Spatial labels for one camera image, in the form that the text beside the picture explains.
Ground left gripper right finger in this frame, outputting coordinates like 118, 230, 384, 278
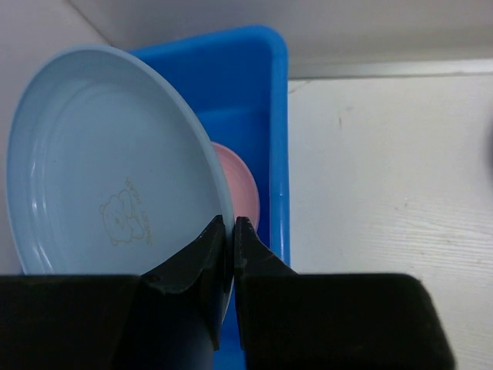
234, 217, 455, 369

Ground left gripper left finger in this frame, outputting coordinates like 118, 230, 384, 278
1, 217, 226, 369

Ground pink plate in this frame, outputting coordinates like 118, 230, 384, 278
213, 142, 260, 230

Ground light blue plate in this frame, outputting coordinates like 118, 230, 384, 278
5, 44, 236, 370

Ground blue plastic bin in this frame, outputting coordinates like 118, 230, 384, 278
134, 26, 290, 369

